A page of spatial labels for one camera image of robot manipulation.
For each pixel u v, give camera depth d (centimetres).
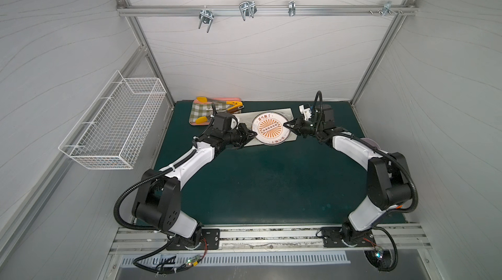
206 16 79
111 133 68
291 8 79
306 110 84
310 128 77
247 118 90
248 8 76
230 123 70
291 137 84
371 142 97
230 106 116
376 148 51
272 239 75
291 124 84
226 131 68
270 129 86
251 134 82
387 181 47
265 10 78
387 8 77
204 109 120
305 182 92
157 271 67
